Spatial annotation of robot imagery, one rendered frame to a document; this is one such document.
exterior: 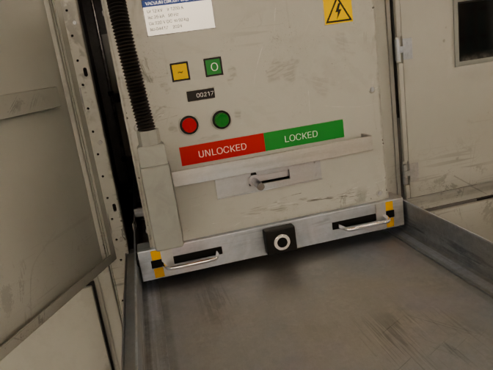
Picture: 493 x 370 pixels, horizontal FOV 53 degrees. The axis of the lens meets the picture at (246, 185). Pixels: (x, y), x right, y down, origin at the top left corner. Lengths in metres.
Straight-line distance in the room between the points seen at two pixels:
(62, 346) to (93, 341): 0.07
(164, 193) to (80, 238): 0.35
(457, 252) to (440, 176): 0.43
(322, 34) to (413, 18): 0.36
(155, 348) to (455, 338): 0.42
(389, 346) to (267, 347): 0.17
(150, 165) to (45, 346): 0.60
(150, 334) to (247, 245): 0.27
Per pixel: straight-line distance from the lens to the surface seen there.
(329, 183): 1.00
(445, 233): 0.97
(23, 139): 1.00
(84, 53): 1.12
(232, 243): 0.96
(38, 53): 1.08
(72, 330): 1.25
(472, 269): 0.93
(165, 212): 0.83
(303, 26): 0.96
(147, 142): 0.82
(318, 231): 1.01
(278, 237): 0.95
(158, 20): 0.91
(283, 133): 0.95
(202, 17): 0.92
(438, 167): 1.35
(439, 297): 0.85
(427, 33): 1.30
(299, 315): 0.81
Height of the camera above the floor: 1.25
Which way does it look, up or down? 15 degrees down
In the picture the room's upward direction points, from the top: 8 degrees counter-clockwise
